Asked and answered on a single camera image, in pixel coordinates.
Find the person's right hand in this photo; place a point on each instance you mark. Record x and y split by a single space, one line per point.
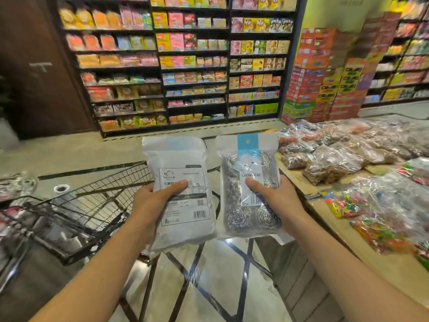
285 204

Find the person's left hand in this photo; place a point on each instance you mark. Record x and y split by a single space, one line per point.
150 207

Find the person's left forearm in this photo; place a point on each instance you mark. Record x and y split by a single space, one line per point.
100 274

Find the person's right forearm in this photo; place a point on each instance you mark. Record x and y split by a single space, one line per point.
352 274

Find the pile of colourful candy packets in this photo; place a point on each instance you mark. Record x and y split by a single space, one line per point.
345 204

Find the pile of clear nut bags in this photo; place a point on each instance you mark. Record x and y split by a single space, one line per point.
331 164

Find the white plastic bag roll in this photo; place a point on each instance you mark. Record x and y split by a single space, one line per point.
55 189

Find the black biscuit shelving unit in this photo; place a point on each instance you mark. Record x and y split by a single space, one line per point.
201 110

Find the wooden glass-edged display counter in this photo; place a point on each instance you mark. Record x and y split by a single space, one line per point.
385 261

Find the stack of red cartons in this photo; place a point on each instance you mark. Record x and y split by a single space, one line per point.
311 80

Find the pile of red stick snacks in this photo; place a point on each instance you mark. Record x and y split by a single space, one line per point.
6 217

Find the black snack packet shelving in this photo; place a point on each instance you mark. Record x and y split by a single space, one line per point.
392 103

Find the brown wooden door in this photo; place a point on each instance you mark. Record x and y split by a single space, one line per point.
40 97

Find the white plant pot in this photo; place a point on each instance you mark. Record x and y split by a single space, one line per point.
8 134

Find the rows of biscuit boxes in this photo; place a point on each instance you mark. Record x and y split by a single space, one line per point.
177 40

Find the rows of yellow pink packets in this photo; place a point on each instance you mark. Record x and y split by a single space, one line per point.
412 77

